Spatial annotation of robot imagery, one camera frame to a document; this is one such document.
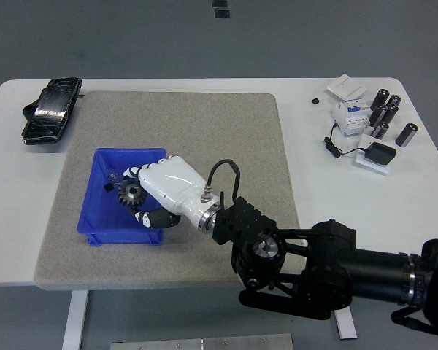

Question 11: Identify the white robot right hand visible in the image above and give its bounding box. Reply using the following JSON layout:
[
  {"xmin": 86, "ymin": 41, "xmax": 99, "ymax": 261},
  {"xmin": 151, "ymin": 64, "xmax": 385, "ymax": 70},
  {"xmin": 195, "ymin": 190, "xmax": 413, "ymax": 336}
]
[{"xmin": 123, "ymin": 155, "xmax": 215, "ymax": 231}]

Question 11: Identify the large black gear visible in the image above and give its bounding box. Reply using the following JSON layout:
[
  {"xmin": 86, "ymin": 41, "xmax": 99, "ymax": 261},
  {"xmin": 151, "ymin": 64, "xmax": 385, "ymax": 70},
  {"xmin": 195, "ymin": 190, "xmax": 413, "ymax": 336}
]
[{"xmin": 116, "ymin": 181, "xmax": 149, "ymax": 209}]

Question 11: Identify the grey-brown mat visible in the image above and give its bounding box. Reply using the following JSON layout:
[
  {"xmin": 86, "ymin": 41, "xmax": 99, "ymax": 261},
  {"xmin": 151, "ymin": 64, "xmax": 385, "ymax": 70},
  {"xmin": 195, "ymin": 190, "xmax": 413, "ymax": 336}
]
[{"xmin": 33, "ymin": 90, "xmax": 302, "ymax": 292}]

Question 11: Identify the blue plastic bin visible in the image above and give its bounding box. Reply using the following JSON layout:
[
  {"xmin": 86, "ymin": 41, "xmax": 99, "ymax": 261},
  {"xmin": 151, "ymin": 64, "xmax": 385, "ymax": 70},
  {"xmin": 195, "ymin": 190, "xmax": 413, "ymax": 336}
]
[{"xmin": 76, "ymin": 147, "xmax": 168, "ymax": 246}]

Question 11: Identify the black wrapped case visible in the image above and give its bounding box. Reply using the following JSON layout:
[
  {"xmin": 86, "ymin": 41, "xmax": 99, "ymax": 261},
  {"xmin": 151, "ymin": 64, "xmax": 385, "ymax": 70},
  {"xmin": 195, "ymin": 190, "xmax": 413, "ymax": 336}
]
[{"xmin": 20, "ymin": 77, "xmax": 84, "ymax": 146}]

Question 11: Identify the grey metal plate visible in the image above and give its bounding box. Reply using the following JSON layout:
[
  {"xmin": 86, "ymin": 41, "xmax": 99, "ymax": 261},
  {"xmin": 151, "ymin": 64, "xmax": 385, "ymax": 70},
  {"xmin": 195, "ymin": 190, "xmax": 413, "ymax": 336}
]
[{"xmin": 110, "ymin": 332, "xmax": 293, "ymax": 350}]

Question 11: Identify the white table leg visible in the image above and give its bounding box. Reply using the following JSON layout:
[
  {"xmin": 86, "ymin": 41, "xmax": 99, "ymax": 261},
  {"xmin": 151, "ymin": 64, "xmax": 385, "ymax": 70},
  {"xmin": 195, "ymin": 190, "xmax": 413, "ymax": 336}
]
[
  {"xmin": 61, "ymin": 290, "xmax": 90, "ymax": 350},
  {"xmin": 334, "ymin": 308, "xmax": 358, "ymax": 339}
]

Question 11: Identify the white circuit breaker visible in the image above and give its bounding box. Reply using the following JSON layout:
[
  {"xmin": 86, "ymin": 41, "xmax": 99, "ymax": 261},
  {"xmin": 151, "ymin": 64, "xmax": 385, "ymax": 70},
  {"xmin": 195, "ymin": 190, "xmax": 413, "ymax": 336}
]
[{"xmin": 331, "ymin": 98, "xmax": 372, "ymax": 139}]

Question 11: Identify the black power adapter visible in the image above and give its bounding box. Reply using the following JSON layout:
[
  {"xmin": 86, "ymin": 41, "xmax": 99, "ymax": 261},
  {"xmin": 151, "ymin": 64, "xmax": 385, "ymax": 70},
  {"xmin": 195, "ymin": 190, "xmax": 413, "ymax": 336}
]
[{"xmin": 364, "ymin": 142, "xmax": 397, "ymax": 167}]

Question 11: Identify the black adapter cord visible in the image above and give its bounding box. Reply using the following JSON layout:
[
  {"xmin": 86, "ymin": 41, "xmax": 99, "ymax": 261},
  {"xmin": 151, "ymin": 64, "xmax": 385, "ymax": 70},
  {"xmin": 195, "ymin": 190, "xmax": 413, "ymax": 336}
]
[{"xmin": 323, "ymin": 122, "xmax": 368, "ymax": 158}]

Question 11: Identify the white switch plate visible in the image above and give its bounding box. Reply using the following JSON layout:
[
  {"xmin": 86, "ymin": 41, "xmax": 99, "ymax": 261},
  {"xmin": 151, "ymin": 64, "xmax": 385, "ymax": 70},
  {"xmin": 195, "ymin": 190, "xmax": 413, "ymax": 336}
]
[
  {"xmin": 354, "ymin": 133, "xmax": 391, "ymax": 175},
  {"xmin": 326, "ymin": 74, "xmax": 367, "ymax": 99}
]

